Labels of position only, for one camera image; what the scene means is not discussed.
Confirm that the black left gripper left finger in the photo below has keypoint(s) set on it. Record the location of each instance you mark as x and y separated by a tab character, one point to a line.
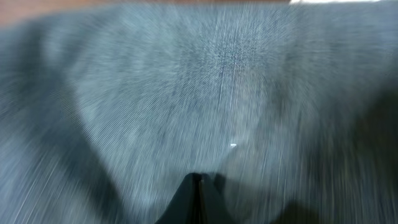
180	208

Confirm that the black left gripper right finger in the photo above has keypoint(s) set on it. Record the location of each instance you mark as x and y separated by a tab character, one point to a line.
213	207

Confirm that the blue denim jeans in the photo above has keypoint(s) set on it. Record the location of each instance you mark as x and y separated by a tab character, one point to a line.
289	109

